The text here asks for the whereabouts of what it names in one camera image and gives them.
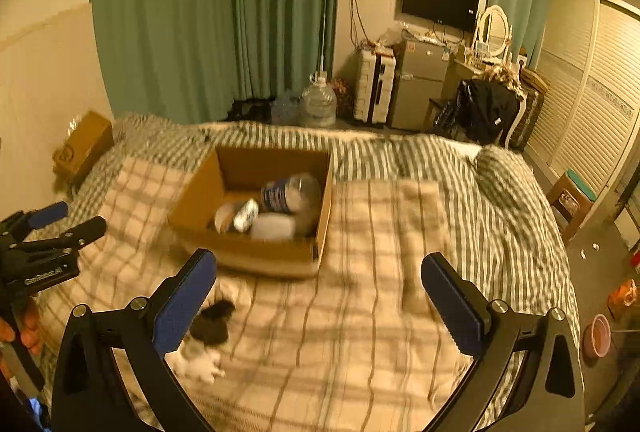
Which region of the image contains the white oval vanity mirror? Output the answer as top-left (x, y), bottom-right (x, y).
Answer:
top-left (473, 5), bottom-right (514, 61)

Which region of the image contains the large clear water jug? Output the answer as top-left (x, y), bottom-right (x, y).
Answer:
top-left (300, 72), bottom-right (337, 129)

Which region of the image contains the orange packet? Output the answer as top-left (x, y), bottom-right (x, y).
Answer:
top-left (607, 279), bottom-right (639, 321)

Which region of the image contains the white hard suitcase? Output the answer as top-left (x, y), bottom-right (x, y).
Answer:
top-left (353, 48), bottom-right (397, 124)

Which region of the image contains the black and white plush toy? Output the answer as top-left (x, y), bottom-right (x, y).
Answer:
top-left (170, 299), bottom-right (237, 383)

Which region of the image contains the beige plaid blanket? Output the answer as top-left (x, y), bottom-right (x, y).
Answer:
top-left (40, 155), bottom-right (483, 432)

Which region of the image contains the white pole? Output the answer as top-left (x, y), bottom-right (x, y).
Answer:
top-left (318, 0), bottom-right (334, 76)

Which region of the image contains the beige dressing table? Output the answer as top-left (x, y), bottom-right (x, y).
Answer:
top-left (425, 56), bottom-right (483, 129)

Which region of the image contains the white chair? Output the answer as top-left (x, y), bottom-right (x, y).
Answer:
top-left (502, 87), bottom-right (528, 150)

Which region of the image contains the dark bag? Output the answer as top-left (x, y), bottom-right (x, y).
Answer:
top-left (227, 98), bottom-right (276, 122)

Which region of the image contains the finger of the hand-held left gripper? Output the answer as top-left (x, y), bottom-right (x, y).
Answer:
top-left (22, 215), bottom-right (108, 259)
top-left (0, 201), bottom-right (69, 241)

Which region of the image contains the black wall television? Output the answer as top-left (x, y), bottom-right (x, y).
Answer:
top-left (402, 0), bottom-right (481, 33)

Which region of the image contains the small brown cardboard box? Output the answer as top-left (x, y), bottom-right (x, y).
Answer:
top-left (52, 111), bottom-right (115, 186)

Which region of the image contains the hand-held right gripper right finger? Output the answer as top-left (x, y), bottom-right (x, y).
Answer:
top-left (420, 253), bottom-right (586, 432)

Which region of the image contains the wide green curtain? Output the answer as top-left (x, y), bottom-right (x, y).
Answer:
top-left (89, 0), bottom-right (238, 125)
top-left (231, 0), bottom-right (344, 102)

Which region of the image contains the clear bottle with blue label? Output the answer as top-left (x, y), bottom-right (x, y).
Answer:
top-left (260, 172), bottom-right (321, 216)

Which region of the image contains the patterned bag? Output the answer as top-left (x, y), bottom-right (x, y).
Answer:
top-left (332, 78), bottom-right (359, 114)

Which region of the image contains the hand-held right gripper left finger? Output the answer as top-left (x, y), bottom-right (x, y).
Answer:
top-left (52, 248), bottom-right (218, 432)

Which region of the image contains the white plastic bag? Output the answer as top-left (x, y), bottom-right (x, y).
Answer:
top-left (375, 26), bottom-right (417, 54)

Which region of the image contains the white plastic container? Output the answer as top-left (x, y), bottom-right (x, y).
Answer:
top-left (249, 215), bottom-right (297, 241)

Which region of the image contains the beige round bowl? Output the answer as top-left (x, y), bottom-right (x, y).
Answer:
top-left (214, 202), bottom-right (246, 233)

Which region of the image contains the small clear water jug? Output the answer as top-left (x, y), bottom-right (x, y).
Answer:
top-left (272, 90), bottom-right (304, 125)

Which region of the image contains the black jacket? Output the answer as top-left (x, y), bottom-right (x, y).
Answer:
top-left (456, 78), bottom-right (519, 146)

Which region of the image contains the brown suitcase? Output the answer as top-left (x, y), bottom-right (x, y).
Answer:
top-left (510, 68), bottom-right (549, 151)

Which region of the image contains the pink bowl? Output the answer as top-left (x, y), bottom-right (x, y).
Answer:
top-left (583, 313), bottom-right (612, 359)

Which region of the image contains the white louvred wardrobe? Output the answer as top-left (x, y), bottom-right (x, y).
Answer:
top-left (522, 0), bottom-right (640, 240)

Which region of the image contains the brown stool with green seat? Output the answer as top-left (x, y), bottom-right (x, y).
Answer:
top-left (547, 169), bottom-right (597, 244)

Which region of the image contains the person's left hand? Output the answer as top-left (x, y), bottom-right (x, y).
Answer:
top-left (0, 299), bottom-right (45, 357)

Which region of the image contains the grey small fridge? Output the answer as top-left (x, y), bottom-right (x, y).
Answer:
top-left (387, 37), bottom-right (451, 131)

